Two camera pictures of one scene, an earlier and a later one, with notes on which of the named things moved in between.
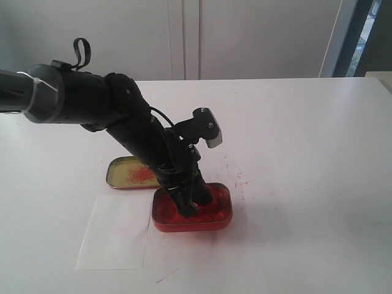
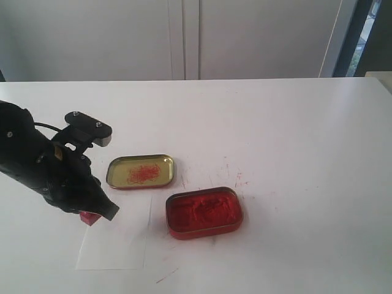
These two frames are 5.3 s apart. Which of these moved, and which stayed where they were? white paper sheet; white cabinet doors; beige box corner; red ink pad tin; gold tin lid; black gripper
Moved: red ink pad tin; black gripper
Stayed: white cabinet doors; white paper sheet; beige box corner; gold tin lid
